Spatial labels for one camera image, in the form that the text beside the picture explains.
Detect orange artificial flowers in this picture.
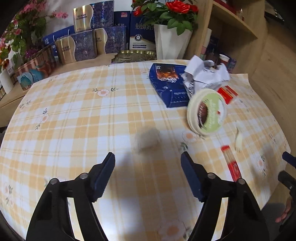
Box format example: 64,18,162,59
0,50,10,70

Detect small white scrap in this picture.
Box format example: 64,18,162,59
234,126,244,153

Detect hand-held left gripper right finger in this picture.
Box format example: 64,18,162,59
180,151,271,241

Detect blue flat carton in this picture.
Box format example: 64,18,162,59
42,25,77,59

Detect wooden shelf unit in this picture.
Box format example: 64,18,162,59
185,0,296,163

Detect gold round tin lid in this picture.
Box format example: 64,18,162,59
111,50,158,64

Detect folding table with plaid cloth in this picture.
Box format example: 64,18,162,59
0,59,292,241

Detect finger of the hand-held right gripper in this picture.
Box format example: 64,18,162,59
282,151,296,168
277,171,296,193

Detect white faceted flowerpot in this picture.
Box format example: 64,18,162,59
154,23,193,60

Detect pink blossom plant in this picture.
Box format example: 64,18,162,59
0,0,69,70

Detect blue box with white label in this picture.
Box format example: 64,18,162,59
129,10,157,51

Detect wooden sideboard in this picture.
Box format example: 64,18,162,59
0,52,118,109

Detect dark blue box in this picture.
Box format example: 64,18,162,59
149,63,188,108

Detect blue and gold gift box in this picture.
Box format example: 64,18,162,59
94,25,127,55
73,0,115,33
55,31,97,65

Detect red paper cup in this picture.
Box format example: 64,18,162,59
218,54,230,69

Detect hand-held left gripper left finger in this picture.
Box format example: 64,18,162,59
26,152,116,241

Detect red stick packet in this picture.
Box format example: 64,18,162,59
220,145,240,183

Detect blue box with red logo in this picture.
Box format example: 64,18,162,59
114,10,131,27

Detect small red box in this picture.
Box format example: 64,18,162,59
217,85,239,105

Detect red rose plant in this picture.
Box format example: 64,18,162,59
131,0,199,35

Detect person's right hand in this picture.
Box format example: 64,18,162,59
275,197,292,223

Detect striped tin box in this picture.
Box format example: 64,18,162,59
15,44,57,91

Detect round tub with green lid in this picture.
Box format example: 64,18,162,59
186,89,228,137

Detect white paper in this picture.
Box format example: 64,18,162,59
181,55,232,99

